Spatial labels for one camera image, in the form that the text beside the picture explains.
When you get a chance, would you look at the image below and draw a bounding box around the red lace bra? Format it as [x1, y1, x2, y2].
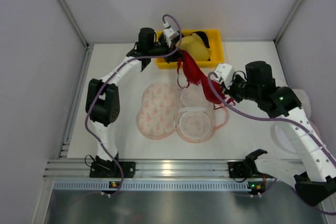
[176, 50, 223, 104]

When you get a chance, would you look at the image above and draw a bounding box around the peach tulip print laundry bag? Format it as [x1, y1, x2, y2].
[136, 82, 229, 143]

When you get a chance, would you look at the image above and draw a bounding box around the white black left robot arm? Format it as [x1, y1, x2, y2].
[85, 26, 182, 162]

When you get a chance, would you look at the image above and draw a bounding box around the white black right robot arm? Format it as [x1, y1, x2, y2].
[215, 61, 335, 206]

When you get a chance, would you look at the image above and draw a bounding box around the yellow bra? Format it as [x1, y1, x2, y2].
[180, 32, 212, 61]

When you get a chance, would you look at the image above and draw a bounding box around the black bra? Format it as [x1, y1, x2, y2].
[195, 31, 210, 48]

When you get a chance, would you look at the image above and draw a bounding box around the yellow plastic bin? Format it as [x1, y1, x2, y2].
[154, 28, 225, 70]

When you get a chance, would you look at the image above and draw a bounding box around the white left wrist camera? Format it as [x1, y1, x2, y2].
[163, 23, 180, 47]

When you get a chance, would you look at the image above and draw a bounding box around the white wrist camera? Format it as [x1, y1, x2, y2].
[214, 63, 235, 89]
[163, 23, 180, 47]

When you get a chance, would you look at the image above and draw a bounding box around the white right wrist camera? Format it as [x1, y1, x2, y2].
[214, 63, 235, 89]

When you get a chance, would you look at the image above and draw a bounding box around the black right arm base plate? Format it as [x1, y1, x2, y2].
[228, 159, 267, 182]

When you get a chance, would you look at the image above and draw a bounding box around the aluminium front rail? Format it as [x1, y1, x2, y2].
[43, 158, 233, 180]

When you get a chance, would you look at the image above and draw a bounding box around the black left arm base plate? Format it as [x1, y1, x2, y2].
[89, 161, 136, 178]

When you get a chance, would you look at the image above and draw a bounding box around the white slotted cable duct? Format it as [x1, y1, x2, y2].
[54, 180, 251, 191]

